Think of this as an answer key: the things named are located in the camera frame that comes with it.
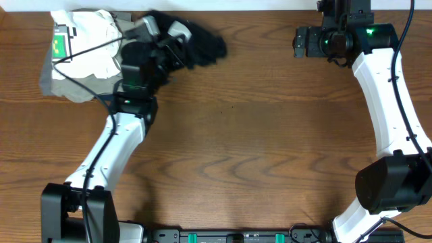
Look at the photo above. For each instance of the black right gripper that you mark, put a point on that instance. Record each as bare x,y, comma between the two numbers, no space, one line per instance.
312,34

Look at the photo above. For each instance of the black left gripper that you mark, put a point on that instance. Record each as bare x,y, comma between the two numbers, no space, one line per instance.
174,58

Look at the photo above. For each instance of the black t-shirt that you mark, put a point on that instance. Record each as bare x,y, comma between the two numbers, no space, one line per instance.
201,46

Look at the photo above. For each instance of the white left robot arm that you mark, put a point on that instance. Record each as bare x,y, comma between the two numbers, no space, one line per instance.
82,209

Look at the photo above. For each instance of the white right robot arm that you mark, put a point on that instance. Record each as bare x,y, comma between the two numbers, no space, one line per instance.
400,179

